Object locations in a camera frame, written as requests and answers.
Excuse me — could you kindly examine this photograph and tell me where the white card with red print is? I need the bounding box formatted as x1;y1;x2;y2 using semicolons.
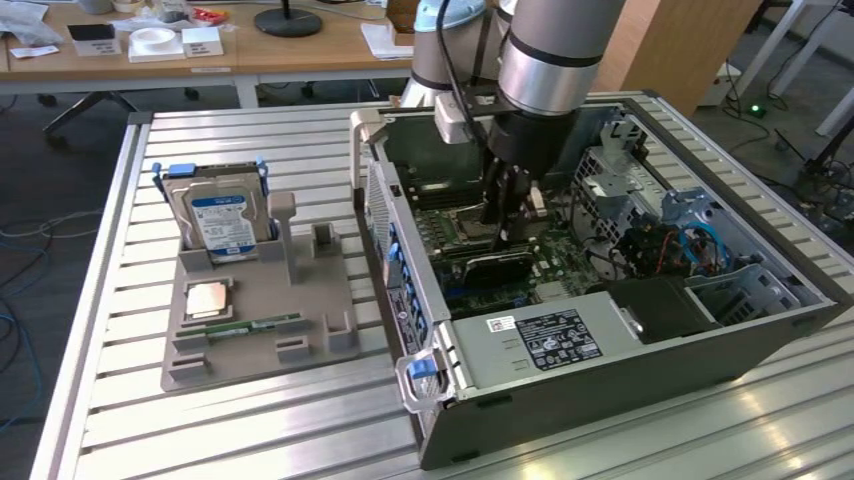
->
7;44;62;59

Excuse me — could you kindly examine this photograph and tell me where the blue wire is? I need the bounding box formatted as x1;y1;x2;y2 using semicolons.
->
678;222;734;275

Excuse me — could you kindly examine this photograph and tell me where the green motherboard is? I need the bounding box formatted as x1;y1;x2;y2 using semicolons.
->
400;167;606;321

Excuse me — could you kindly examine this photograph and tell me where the blue floor cable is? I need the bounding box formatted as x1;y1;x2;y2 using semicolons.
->
0;239;54;431

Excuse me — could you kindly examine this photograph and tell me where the white paper stack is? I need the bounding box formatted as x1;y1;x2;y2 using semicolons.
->
360;22;418;62

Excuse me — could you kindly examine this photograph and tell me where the white wall unit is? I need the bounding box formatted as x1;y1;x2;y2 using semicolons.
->
704;62;744;107

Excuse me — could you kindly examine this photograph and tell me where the white desk frame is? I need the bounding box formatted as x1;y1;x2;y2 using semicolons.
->
726;0;854;139

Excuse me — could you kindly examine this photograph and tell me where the black round lamp base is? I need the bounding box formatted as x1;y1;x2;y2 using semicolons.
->
253;0;326;39

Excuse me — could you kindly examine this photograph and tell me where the clear plastic bag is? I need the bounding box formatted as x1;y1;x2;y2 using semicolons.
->
0;2;63;49

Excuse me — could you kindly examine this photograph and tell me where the silver chipset heatsink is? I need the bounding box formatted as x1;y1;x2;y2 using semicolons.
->
533;280;573;302

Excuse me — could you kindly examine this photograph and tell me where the metal disk bay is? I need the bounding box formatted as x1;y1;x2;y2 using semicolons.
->
684;263;803;326

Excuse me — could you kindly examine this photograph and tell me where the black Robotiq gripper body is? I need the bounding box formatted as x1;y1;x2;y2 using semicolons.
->
484;110;580;177

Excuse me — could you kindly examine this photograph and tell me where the hard disk with blue label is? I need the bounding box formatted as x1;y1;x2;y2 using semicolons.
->
151;160;270;265

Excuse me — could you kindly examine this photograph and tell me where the grey plastic parts rack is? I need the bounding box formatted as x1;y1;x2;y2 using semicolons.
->
159;192;366;394

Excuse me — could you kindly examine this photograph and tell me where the CPU socket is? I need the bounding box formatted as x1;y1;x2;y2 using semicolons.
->
453;205;500;247

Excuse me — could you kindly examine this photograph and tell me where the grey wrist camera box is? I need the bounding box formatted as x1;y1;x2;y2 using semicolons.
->
433;93;484;146

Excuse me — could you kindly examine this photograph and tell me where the brown cardboard box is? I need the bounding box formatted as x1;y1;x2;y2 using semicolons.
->
386;0;420;34

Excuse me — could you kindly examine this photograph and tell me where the white box with tape roll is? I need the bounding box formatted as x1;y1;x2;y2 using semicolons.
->
126;27;189;64

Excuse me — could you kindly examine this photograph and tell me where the CPU with copper lid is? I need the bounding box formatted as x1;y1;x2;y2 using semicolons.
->
182;282;230;320

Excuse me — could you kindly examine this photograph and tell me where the installed RAM stick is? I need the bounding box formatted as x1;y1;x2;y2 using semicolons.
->
437;243;540;267

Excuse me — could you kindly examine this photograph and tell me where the black tripod stand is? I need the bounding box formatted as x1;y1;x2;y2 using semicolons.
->
773;87;854;226

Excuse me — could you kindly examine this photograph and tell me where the green RAM stick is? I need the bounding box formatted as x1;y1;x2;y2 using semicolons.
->
175;312;302;339

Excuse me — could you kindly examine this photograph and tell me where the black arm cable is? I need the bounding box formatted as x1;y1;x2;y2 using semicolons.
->
437;0;490;147

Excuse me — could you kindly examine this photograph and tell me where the black graphics card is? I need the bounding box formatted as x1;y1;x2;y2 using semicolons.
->
461;249;537;292

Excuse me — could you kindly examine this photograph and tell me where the plain white box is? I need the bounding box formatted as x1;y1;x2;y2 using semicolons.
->
181;26;225;59

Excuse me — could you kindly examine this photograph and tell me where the white box with black top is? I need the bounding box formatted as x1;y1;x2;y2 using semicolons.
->
66;23;123;57

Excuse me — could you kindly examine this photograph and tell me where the grey power supply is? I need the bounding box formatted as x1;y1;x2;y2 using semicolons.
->
448;292;648;392

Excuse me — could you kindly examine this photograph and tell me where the wooden desk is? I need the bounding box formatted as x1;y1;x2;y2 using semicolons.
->
0;0;604;96

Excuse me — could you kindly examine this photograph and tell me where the wooden cabinet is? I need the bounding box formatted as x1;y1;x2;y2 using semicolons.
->
586;0;766;115

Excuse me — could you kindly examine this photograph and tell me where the grey open PC case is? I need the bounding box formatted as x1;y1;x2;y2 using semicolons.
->
350;94;840;471

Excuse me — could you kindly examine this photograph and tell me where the black chair base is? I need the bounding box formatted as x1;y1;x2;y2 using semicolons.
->
37;87;203;149

